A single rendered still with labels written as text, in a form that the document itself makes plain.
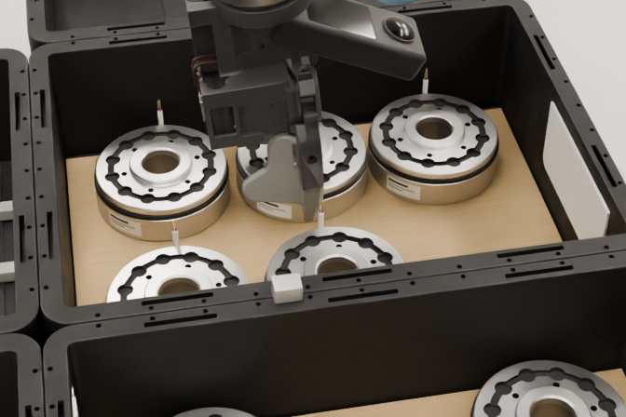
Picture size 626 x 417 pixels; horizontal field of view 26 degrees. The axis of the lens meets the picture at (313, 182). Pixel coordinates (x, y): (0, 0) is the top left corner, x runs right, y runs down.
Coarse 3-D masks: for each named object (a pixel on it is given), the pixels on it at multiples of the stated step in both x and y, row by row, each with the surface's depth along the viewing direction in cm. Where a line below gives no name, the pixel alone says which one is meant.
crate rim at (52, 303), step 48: (480, 0) 110; (48, 48) 105; (96, 48) 105; (144, 48) 106; (48, 96) 100; (576, 96) 100; (48, 144) 96; (48, 192) 92; (624, 192) 92; (48, 240) 91; (576, 240) 89; (624, 240) 89; (48, 288) 86; (240, 288) 86; (336, 288) 86; (48, 336) 85
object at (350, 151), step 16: (320, 128) 108; (336, 128) 108; (352, 128) 108; (336, 144) 107; (352, 144) 107; (240, 160) 105; (256, 160) 106; (336, 160) 105; (352, 160) 105; (336, 176) 104; (352, 176) 104
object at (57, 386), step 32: (608, 256) 88; (352, 288) 86; (384, 288) 86; (416, 288) 86; (448, 288) 86; (480, 288) 86; (512, 288) 86; (128, 320) 84; (160, 320) 84; (192, 320) 85; (224, 320) 84; (256, 320) 84; (64, 352) 82; (64, 384) 80; (64, 416) 78
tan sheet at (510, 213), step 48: (384, 192) 107; (528, 192) 107; (96, 240) 103; (144, 240) 103; (192, 240) 103; (240, 240) 103; (432, 240) 103; (480, 240) 103; (528, 240) 103; (96, 288) 99
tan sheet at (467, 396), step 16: (624, 384) 93; (416, 400) 92; (432, 400) 92; (448, 400) 92; (464, 400) 92; (624, 400) 92; (304, 416) 91; (320, 416) 91; (336, 416) 91; (352, 416) 91; (368, 416) 91; (384, 416) 91; (400, 416) 91; (416, 416) 91; (432, 416) 91; (448, 416) 91; (464, 416) 91
